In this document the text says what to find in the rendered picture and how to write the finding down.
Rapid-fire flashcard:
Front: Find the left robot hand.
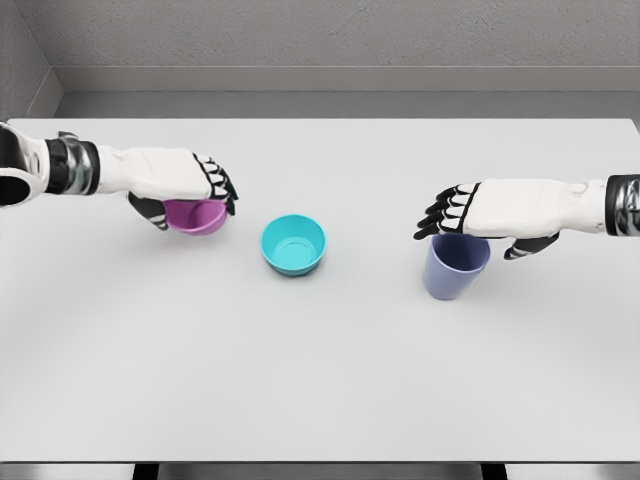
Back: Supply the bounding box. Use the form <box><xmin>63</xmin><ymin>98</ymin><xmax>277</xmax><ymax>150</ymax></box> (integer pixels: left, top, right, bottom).
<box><xmin>123</xmin><ymin>148</ymin><xmax>240</xmax><ymax>232</ymax></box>

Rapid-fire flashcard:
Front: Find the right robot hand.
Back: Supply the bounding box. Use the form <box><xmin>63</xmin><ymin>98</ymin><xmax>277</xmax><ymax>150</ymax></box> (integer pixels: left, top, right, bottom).
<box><xmin>412</xmin><ymin>180</ymin><xmax>565</xmax><ymax>261</ymax></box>

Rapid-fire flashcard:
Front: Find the purple bowl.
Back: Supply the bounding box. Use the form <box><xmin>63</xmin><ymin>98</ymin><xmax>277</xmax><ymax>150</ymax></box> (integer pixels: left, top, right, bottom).
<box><xmin>162</xmin><ymin>198</ymin><xmax>228</xmax><ymax>237</ymax></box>

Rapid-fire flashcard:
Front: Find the lavender blue cup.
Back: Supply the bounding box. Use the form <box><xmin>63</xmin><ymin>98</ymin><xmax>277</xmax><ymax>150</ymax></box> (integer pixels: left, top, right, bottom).
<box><xmin>423</xmin><ymin>233</ymin><xmax>492</xmax><ymax>302</ymax></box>

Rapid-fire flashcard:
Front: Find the teal bowl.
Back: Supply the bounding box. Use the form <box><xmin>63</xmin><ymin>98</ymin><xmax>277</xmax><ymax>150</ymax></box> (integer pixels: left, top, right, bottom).
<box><xmin>259</xmin><ymin>214</ymin><xmax>328</xmax><ymax>278</ymax></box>

